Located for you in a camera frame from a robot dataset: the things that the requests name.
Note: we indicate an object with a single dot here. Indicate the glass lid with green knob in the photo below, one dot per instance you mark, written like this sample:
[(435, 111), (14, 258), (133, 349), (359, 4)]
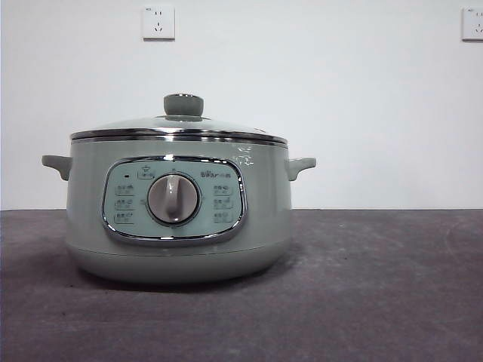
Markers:
[(183, 105)]

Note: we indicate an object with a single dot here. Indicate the sage green electric cooking pot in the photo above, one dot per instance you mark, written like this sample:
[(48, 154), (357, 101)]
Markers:
[(87, 211)]

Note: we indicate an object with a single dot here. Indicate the white wall socket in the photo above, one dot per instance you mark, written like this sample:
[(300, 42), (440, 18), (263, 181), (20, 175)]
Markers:
[(474, 24), (158, 22)]

